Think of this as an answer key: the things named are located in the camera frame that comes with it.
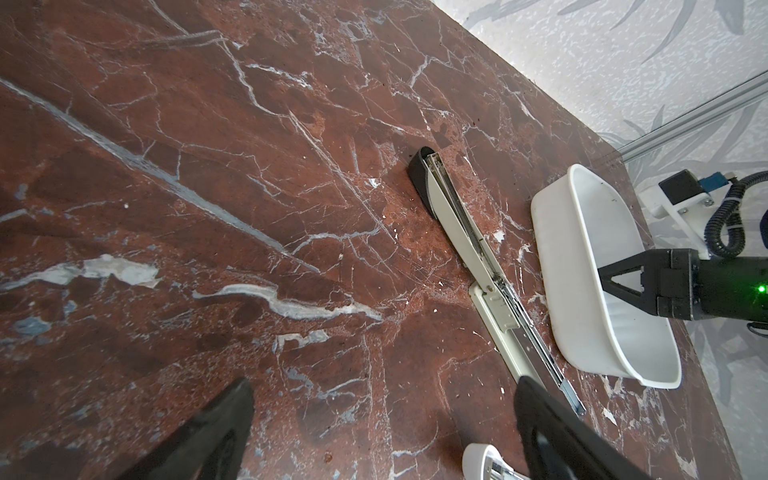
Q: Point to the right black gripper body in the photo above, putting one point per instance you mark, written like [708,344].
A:
[676,284]

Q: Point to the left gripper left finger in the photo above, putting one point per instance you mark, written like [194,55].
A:
[210,445]

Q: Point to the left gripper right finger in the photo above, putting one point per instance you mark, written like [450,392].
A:
[558,445]

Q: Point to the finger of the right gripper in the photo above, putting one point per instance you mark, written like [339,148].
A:
[634,280]

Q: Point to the small white stapler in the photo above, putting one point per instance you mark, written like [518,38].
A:
[484,462]

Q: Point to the large beige black stapler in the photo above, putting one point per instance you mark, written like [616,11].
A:
[514,334]

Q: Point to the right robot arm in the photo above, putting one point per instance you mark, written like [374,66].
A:
[712,278]

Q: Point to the white oval tray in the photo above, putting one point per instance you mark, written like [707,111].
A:
[581,224]

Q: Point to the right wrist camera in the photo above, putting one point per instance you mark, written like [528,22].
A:
[688,201]

